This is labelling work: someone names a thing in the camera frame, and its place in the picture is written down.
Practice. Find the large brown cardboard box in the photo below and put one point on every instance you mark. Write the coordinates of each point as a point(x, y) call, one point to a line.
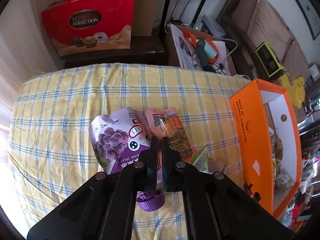
point(146, 10)

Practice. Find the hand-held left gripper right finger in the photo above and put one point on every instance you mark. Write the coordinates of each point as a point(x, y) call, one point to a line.
point(166, 160)

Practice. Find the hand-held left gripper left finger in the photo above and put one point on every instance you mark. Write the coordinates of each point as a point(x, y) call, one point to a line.
point(153, 160)

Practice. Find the teal grey handheld device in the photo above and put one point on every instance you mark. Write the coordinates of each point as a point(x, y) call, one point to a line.
point(203, 51)

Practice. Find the black speaker stand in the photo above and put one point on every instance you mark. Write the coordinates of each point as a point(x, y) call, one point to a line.
point(202, 5)
point(166, 5)

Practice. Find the orange plastic part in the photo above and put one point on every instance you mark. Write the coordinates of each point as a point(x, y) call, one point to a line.
point(213, 55)

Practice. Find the purple grape jelly pouch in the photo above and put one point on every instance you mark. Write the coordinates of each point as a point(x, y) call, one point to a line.
point(112, 140)

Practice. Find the large brown sofa cushion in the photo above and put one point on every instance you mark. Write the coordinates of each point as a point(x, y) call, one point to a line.
point(270, 25)

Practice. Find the white plum snack packet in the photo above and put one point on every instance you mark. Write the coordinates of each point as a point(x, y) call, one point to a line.
point(283, 180)

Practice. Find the open printed cardboard box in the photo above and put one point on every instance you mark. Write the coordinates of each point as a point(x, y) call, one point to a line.
point(175, 52)

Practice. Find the white electronic device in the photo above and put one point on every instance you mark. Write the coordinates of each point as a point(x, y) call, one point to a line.
point(212, 26)

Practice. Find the yellow checked tablecloth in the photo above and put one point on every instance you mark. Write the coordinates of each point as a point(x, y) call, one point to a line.
point(75, 100)

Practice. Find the green edged snack packet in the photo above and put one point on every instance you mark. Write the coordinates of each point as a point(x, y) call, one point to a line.
point(200, 160)

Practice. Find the orange cardboard box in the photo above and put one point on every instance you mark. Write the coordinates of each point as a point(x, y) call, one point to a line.
point(250, 142)

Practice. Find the yellow cloth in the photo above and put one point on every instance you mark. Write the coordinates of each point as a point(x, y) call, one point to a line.
point(297, 92)

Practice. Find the brown sofa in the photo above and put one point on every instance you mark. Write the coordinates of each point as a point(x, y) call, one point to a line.
point(272, 17)

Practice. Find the white curtain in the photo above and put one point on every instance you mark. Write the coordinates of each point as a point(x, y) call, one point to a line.
point(15, 55)

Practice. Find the dark wooden bench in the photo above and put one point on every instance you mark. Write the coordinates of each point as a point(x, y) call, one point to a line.
point(150, 55)

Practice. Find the pink snack pouch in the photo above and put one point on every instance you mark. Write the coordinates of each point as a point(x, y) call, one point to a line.
point(160, 120)

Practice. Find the red chocolate gift bag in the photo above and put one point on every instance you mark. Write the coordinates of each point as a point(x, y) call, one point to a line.
point(87, 37)

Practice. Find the green black power station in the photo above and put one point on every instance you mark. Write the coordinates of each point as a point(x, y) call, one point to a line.
point(270, 60)

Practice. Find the brown clear snack packet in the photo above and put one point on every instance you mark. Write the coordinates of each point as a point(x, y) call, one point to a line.
point(215, 165)

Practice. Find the framed wall picture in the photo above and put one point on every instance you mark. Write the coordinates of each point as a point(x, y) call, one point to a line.
point(305, 7)

